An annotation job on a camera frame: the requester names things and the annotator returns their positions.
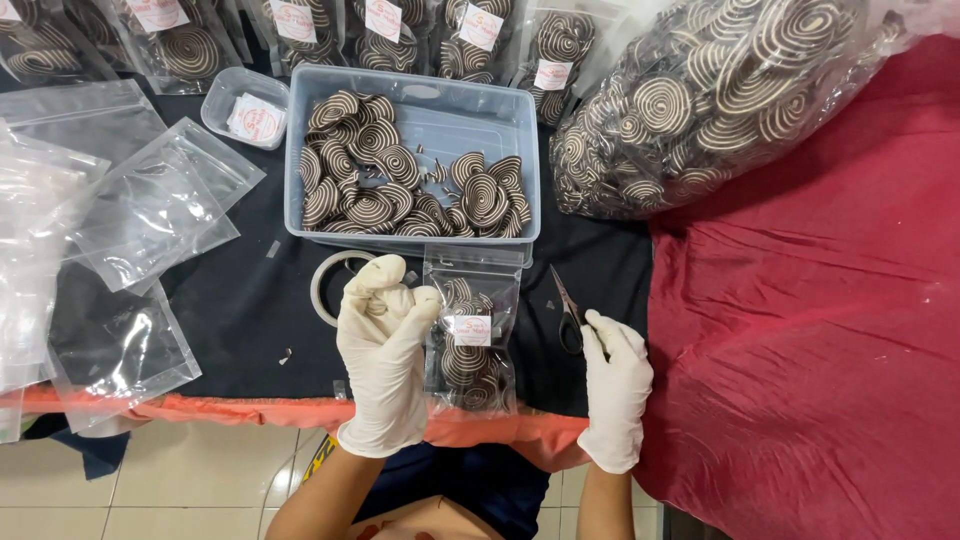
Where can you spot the person's right hand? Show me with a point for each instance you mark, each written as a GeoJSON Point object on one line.
{"type": "Point", "coordinates": [619, 397]}

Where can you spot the person's left hand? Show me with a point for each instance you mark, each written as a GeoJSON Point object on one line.
{"type": "Point", "coordinates": [382, 390]}

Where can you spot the person's right fingers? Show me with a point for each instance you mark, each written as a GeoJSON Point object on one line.
{"type": "Point", "coordinates": [609, 334]}

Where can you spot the clear pouch of spiral cookies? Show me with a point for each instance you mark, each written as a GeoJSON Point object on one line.
{"type": "Point", "coordinates": [474, 360]}

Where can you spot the person's dark blue clothing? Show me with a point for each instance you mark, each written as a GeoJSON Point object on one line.
{"type": "Point", "coordinates": [480, 480]}

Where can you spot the red cloth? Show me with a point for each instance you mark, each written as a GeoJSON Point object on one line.
{"type": "Point", "coordinates": [810, 337]}

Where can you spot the large bag of spiral cookies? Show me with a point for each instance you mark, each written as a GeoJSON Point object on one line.
{"type": "Point", "coordinates": [697, 105]}

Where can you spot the clear plastic tub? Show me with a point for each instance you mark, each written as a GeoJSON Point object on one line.
{"type": "Point", "coordinates": [480, 112]}

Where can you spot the pile of loose spiral cookies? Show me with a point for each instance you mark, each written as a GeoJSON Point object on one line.
{"type": "Point", "coordinates": [375, 187]}

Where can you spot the clear adhesive tape roll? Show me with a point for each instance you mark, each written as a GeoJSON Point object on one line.
{"type": "Point", "coordinates": [319, 281]}

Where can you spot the black tablecloth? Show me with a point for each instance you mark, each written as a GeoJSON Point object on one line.
{"type": "Point", "coordinates": [247, 315]}

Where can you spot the orange cloth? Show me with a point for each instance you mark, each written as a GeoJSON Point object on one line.
{"type": "Point", "coordinates": [247, 411]}

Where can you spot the stack of white round-print labels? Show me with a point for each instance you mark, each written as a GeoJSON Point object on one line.
{"type": "Point", "coordinates": [256, 120]}

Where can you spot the row of filled cookie packets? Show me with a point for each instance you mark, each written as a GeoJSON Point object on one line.
{"type": "Point", "coordinates": [300, 30]}

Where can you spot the small clear plastic container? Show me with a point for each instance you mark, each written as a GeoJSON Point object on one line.
{"type": "Point", "coordinates": [225, 90]}

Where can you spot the empty clear zip pouch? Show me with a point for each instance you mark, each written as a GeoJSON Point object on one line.
{"type": "Point", "coordinates": [120, 352]}
{"type": "Point", "coordinates": [161, 202]}
{"type": "Point", "coordinates": [82, 112]}

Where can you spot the dark blue fabric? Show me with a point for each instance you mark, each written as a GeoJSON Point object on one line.
{"type": "Point", "coordinates": [86, 450]}

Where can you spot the heap of clear plastic bags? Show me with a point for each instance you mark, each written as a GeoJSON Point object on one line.
{"type": "Point", "coordinates": [34, 247]}

